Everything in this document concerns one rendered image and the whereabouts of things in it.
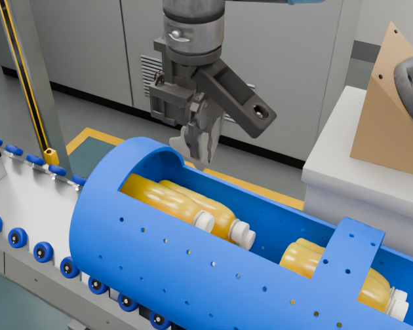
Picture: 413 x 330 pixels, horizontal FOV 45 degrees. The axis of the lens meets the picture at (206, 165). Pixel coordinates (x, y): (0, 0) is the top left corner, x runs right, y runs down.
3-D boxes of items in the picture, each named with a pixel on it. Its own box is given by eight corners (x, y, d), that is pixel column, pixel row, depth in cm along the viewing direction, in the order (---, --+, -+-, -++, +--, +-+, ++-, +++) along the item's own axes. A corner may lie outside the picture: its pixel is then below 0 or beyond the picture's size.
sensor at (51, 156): (52, 160, 135) (48, 146, 132) (60, 164, 134) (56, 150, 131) (31, 177, 130) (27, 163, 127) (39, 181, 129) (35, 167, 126)
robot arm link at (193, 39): (235, 6, 61) (201, 32, 56) (234, 39, 64) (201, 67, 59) (184, -8, 64) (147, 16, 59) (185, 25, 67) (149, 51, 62)
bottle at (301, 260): (269, 287, 80) (383, 344, 73) (276, 256, 76) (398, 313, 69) (286, 261, 85) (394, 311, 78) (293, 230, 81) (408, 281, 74)
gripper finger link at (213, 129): (187, 148, 80) (186, 101, 74) (219, 160, 78) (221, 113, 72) (176, 158, 78) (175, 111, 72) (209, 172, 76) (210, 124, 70)
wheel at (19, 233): (16, 223, 108) (8, 224, 106) (31, 232, 107) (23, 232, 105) (10, 242, 109) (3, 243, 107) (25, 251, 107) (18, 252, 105)
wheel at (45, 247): (40, 237, 105) (34, 238, 104) (57, 245, 104) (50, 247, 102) (35, 256, 106) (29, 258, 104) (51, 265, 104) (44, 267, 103)
